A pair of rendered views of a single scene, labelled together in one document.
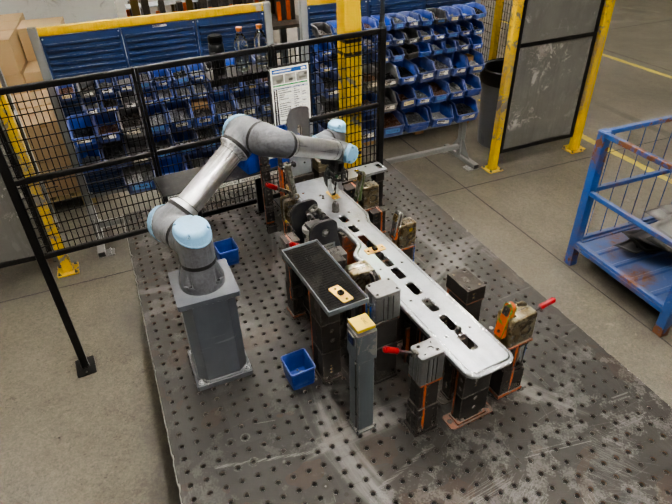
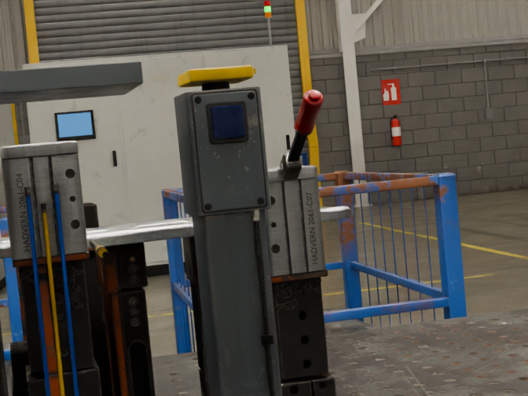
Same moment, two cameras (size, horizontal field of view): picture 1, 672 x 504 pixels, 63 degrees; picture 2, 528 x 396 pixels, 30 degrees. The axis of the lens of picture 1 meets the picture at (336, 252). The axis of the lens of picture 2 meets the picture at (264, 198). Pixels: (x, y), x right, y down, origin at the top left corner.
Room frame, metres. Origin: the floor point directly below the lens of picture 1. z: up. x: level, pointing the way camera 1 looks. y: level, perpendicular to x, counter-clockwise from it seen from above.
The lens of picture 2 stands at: (0.97, 0.82, 1.09)
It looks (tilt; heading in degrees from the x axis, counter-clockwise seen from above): 3 degrees down; 282
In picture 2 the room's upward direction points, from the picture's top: 5 degrees counter-clockwise
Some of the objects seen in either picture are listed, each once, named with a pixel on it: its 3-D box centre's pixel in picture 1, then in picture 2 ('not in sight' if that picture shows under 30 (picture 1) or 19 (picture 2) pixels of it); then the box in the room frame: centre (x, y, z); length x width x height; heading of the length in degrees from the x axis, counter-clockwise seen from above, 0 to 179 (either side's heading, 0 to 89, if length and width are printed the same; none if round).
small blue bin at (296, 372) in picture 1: (298, 370); not in sight; (1.39, 0.15, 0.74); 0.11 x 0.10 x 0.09; 26
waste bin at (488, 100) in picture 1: (503, 105); not in sight; (4.93, -1.60, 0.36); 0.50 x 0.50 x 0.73
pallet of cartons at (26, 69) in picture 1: (36, 78); not in sight; (5.67, 3.00, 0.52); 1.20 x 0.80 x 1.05; 19
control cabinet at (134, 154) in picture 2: not in sight; (163, 140); (3.67, -8.01, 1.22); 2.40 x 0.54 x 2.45; 23
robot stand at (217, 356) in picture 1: (211, 325); not in sight; (1.48, 0.45, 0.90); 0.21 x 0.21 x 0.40; 22
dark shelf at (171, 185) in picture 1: (248, 168); not in sight; (2.49, 0.42, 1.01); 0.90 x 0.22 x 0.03; 116
